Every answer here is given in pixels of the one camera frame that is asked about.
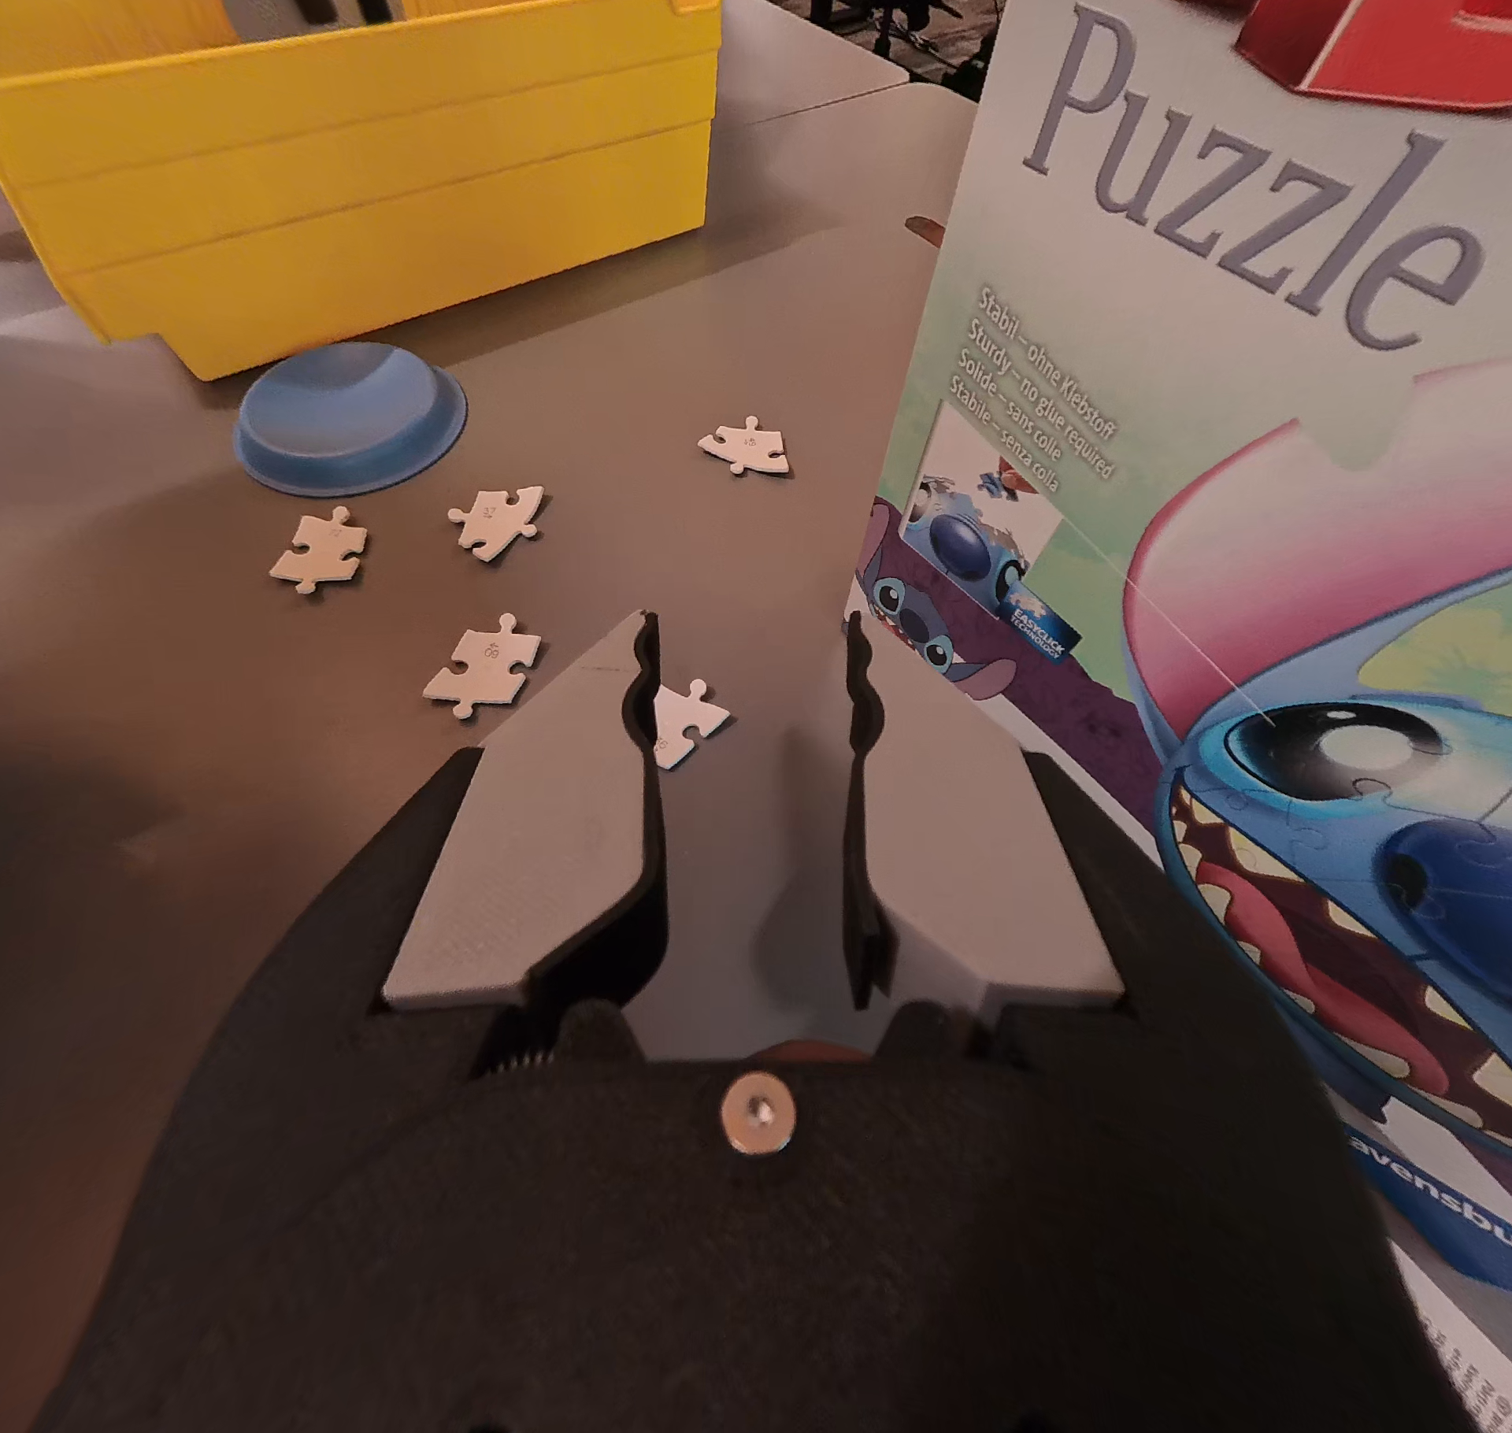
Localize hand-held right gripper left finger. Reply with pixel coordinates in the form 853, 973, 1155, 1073
379, 610, 668, 1009

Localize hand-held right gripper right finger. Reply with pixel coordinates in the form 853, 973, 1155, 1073
841, 613, 1125, 1016

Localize white puzzle pieces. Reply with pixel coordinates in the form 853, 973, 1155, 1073
267, 411, 792, 773

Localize yellow plastic bin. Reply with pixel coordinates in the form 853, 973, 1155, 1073
0, 0, 734, 382

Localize blue plastic ball stand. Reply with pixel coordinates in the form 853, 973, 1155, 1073
232, 342, 470, 499

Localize cartoon print puzzle box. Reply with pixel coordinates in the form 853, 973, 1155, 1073
843, 0, 1512, 1298

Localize folded instruction leaflet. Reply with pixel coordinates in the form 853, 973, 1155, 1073
1381, 1232, 1512, 1433

